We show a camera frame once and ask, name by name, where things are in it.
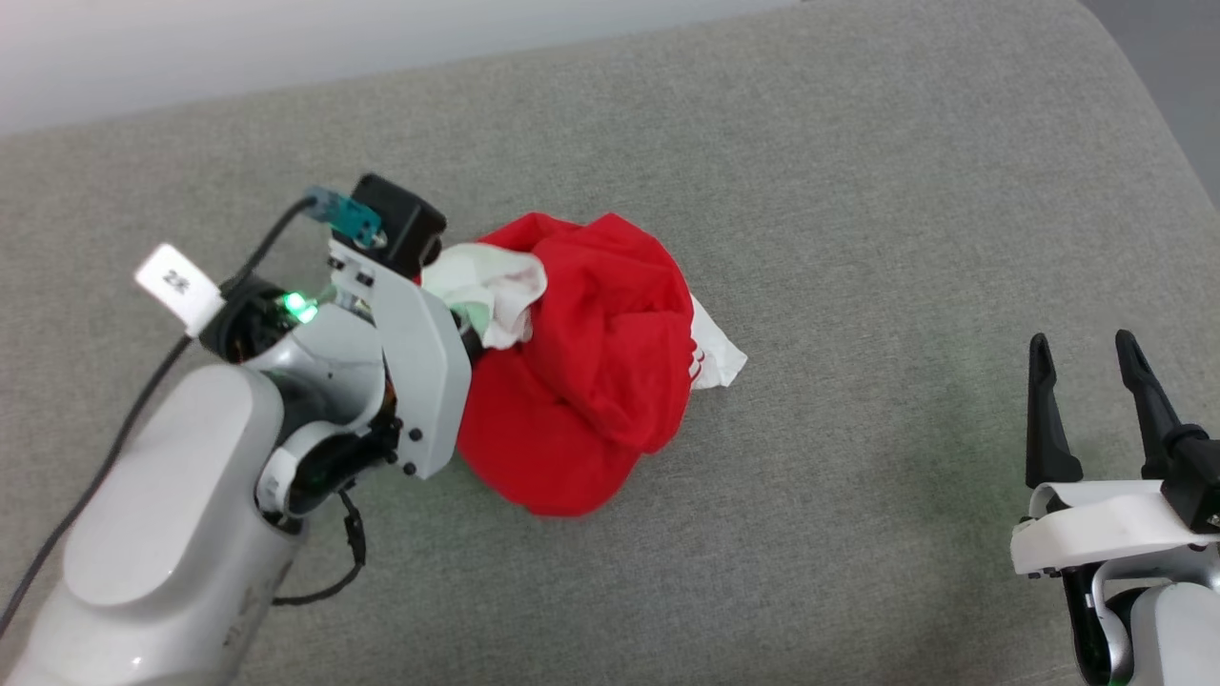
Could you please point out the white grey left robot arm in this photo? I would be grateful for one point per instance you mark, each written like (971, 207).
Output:
(162, 505)

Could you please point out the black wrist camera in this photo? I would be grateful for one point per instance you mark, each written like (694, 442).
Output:
(1199, 476)
(405, 224)

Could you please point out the grey fabric sofa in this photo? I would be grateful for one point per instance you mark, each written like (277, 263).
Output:
(858, 191)

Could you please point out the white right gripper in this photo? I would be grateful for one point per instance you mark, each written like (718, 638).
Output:
(1096, 524)

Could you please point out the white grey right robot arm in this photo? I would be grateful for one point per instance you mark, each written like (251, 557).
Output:
(1172, 629)

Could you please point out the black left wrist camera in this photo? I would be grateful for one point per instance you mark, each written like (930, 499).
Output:
(405, 224)

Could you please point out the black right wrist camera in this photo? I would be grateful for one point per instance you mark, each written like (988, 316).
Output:
(1199, 476)

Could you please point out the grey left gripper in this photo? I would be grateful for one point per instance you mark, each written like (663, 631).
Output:
(424, 372)

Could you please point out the red and white jersey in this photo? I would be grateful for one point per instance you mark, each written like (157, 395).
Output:
(591, 381)

